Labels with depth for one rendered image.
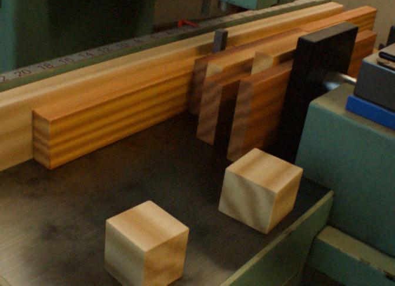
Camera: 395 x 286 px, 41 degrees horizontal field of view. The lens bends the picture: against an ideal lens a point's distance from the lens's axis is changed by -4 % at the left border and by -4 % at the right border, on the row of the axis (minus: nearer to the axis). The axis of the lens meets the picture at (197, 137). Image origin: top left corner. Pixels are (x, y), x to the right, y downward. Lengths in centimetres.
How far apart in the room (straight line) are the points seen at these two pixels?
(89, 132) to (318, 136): 17
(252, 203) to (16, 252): 15
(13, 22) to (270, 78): 28
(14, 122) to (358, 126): 24
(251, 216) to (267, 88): 10
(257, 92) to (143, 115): 10
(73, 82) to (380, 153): 22
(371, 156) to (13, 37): 37
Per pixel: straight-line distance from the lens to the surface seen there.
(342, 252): 41
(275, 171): 35
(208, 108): 42
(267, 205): 34
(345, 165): 40
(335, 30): 46
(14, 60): 58
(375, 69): 38
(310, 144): 41
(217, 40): 50
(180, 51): 48
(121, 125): 42
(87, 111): 39
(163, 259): 28
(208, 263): 32
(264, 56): 43
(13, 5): 56
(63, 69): 41
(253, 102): 39
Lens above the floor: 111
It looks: 29 degrees down
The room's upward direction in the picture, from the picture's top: 8 degrees clockwise
